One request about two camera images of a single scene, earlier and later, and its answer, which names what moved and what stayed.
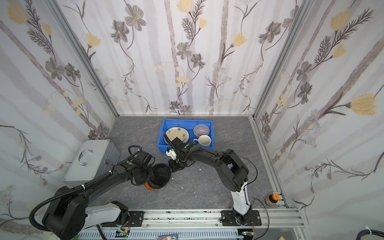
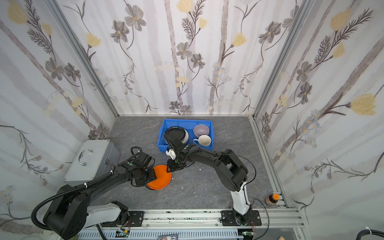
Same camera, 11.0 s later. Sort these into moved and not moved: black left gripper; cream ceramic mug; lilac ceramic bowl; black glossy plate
Moved: black glossy plate
Not moved: lilac ceramic bowl; black left gripper; cream ceramic mug
